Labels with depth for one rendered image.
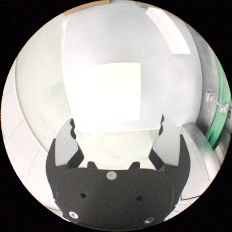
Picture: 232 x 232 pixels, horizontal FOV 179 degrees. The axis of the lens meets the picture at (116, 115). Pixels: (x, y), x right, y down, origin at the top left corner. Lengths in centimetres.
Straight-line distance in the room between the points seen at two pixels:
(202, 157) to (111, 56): 52
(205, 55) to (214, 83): 14
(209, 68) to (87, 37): 55
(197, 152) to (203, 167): 9
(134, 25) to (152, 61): 16
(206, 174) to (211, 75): 43
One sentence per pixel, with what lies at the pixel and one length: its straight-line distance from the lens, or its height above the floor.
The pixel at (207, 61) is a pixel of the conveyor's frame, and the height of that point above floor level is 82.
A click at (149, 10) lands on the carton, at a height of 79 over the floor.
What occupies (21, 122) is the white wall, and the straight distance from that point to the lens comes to 319.
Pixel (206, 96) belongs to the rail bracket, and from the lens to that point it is 40.
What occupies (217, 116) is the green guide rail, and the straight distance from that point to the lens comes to 52.
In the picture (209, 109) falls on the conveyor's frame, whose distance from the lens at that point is 52.
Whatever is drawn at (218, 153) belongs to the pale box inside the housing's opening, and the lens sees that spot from 73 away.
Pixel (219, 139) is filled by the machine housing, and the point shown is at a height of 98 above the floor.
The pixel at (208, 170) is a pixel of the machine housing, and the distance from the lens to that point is 42.
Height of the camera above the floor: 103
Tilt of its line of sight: 60 degrees down
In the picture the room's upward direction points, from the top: 178 degrees counter-clockwise
